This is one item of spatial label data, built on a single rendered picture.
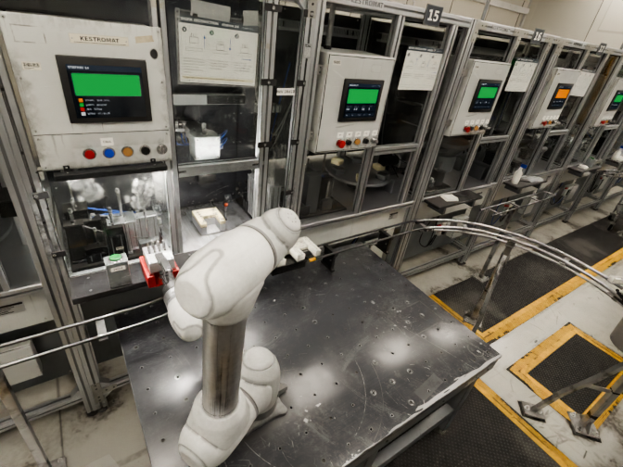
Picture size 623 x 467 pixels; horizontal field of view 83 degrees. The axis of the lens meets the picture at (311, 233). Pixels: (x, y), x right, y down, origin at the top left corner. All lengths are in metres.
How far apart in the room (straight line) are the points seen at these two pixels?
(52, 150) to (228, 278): 0.93
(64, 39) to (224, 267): 0.93
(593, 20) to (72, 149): 9.14
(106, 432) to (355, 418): 1.34
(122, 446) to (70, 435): 0.27
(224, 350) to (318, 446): 0.65
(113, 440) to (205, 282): 1.67
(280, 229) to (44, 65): 0.92
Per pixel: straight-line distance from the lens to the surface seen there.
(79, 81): 1.39
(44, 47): 1.40
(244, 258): 0.71
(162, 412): 1.48
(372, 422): 1.50
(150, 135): 1.48
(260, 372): 1.22
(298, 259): 1.81
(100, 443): 2.29
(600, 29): 9.46
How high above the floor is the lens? 1.93
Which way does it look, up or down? 31 degrees down
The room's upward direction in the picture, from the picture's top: 9 degrees clockwise
